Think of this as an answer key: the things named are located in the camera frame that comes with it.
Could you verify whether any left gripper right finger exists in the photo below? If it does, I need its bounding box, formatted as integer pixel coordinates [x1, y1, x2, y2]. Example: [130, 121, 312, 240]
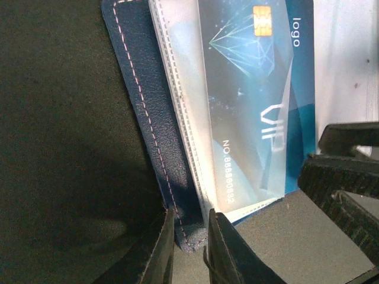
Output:
[207, 209, 285, 284]

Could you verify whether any blue card holder wallet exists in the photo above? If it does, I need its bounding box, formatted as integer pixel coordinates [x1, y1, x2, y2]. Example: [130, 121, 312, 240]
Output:
[101, 0, 379, 254]

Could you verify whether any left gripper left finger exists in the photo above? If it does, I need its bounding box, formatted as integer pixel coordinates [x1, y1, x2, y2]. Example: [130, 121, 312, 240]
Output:
[94, 208, 175, 284]

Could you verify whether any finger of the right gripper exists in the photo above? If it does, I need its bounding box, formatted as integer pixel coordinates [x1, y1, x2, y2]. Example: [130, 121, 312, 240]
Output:
[297, 154, 378, 257]
[318, 121, 378, 154]

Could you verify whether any single blue vip card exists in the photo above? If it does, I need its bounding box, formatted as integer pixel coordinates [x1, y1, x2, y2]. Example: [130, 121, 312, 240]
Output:
[198, 1, 316, 214]

